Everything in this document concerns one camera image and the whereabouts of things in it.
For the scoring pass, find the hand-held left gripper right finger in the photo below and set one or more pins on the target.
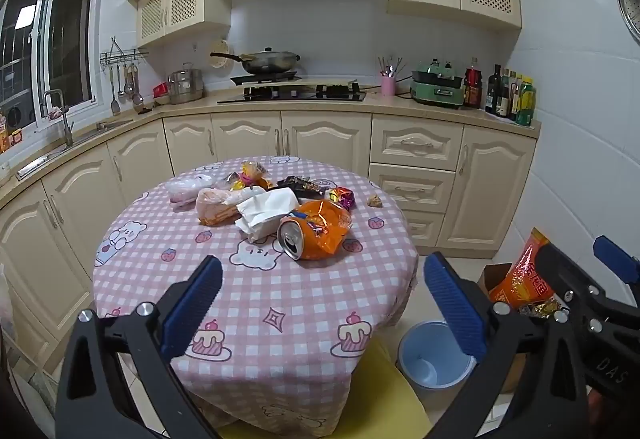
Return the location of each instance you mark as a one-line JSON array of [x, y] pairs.
[[455, 309]]

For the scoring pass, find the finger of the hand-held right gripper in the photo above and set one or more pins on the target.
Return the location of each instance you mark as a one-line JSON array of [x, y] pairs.
[[580, 276], [616, 260]]

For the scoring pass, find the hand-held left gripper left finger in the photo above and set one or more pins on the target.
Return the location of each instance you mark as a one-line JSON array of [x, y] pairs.
[[192, 304]]

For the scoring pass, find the brown cardboard box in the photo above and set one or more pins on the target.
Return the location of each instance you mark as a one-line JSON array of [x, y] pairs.
[[492, 276]]

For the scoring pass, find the orange snack packet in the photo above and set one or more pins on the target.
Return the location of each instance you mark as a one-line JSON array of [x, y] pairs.
[[525, 274]]

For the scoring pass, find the purple shiny wrapper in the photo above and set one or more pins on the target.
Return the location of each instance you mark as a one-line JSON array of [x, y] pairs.
[[341, 198]]

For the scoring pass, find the shiny gold patterned bag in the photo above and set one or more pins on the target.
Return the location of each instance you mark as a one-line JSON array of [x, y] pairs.
[[542, 306]]

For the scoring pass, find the blue plastic bin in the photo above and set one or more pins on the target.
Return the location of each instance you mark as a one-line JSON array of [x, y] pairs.
[[425, 364]]

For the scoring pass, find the pink checked tablecloth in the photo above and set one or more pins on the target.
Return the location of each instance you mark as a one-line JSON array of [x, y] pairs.
[[280, 289]]

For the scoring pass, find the clear bag with bread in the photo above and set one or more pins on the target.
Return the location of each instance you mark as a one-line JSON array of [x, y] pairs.
[[215, 206]]

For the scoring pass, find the white pink plastic bag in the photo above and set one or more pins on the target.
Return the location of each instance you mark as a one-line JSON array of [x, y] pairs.
[[187, 189]]

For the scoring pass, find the crumpled white tissue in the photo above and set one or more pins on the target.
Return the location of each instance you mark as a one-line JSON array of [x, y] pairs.
[[265, 209]]

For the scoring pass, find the crushed orange drink can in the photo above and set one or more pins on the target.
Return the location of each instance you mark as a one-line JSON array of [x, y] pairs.
[[292, 236]]

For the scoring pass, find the brown crumpled ball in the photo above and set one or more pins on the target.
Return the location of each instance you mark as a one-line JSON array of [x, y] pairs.
[[375, 201]]

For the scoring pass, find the yellow crinkled wrapper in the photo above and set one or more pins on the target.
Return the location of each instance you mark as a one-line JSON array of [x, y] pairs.
[[252, 168]]

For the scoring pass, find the orange plastic wrapper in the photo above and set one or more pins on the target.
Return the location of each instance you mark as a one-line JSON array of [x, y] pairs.
[[327, 231]]

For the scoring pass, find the black packet food picture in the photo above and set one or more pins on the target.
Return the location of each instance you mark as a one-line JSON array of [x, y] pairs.
[[310, 191]]

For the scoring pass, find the yellow green bottle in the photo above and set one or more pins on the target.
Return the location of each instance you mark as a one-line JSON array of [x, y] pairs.
[[526, 104]]

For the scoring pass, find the clear plastic bag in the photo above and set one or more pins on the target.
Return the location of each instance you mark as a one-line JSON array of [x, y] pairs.
[[5, 304]]

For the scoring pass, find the row of sauce bottles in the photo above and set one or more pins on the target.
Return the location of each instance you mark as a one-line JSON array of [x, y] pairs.
[[511, 96]]

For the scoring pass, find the steel kitchen sink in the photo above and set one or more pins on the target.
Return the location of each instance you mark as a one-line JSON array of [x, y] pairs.
[[75, 144]]

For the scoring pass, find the dark glass bottle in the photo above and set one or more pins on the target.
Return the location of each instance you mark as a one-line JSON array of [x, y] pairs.
[[493, 91]]

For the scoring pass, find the cream base cabinets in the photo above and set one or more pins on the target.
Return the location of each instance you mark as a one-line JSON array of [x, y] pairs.
[[325, 139]]

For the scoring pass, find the steel ladle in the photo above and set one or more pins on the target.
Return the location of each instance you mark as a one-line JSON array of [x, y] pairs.
[[137, 96]]

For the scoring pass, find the small red box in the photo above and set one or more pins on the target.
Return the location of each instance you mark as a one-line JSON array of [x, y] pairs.
[[161, 90]]

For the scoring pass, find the steel stock pot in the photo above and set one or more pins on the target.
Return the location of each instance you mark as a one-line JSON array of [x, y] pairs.
[[186, 86]]

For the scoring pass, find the red label dark bottle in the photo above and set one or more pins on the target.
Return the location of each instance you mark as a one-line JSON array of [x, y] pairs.
[[472, 86]]

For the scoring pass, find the green electric cooker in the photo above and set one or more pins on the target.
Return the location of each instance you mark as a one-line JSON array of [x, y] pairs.
[[435, 86]]

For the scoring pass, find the steel kitchen faucet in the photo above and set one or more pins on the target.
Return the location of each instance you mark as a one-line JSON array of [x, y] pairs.
[[64, 119]]

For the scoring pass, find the pink utensil holder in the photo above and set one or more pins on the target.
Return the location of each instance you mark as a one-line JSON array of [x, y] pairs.
[[388, 85]]

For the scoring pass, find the pink sponge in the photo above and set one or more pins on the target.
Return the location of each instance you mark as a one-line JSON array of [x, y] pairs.
[[57, 113]]

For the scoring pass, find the black gas stove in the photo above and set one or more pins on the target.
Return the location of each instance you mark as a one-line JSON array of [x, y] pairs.
[[295, 91]]

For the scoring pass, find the beige colander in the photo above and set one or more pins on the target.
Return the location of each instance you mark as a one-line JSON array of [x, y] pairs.
[[217, 56]]

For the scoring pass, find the red yellow packets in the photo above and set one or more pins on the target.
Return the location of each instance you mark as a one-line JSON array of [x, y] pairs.
[[7, 136]]

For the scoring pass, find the steel wok with lid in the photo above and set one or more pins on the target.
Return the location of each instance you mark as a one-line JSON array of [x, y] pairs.
[[267, 60]]

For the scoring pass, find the round steel steamer tray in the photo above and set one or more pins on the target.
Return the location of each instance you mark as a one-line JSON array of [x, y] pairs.
[[631, 4]]

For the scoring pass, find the sliding window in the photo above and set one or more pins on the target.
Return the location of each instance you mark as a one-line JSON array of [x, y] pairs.
[[70, 34]]

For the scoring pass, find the wall utensil rack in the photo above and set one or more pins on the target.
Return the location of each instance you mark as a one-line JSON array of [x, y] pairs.
[[122, 55]]

